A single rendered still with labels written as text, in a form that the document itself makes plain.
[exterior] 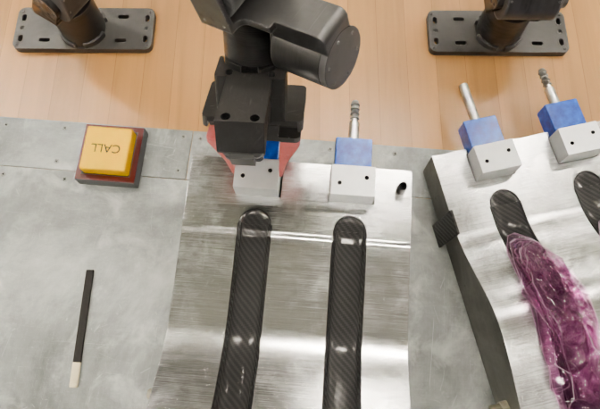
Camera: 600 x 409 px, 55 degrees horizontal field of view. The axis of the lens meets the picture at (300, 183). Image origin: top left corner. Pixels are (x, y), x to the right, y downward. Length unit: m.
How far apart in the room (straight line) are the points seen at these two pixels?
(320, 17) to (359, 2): 0.43
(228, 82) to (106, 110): 0.35
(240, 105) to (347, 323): 0.28
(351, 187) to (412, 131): 0.20
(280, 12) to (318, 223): 0.26
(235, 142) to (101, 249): 0.33
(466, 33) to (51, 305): 0.67
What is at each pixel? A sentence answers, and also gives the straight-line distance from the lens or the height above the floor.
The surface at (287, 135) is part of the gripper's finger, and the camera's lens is 0.58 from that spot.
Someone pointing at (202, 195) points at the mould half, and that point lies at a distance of 0.67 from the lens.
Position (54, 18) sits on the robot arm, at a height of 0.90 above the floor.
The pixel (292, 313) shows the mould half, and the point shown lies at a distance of 0.64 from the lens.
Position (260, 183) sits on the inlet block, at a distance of 0.64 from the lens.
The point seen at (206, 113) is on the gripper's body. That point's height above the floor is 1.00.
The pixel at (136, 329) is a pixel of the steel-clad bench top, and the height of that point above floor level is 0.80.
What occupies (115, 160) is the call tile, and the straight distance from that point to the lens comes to 0.77.
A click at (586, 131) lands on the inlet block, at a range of 0.78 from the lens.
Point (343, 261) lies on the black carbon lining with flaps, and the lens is 0.65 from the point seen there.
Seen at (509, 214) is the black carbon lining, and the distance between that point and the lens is 0.74.
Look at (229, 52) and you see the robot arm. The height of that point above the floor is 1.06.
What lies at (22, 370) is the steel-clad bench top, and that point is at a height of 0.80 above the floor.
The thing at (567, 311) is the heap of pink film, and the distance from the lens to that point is 0.66.
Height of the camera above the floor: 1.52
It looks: 71 degrees down
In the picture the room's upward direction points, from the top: straight up
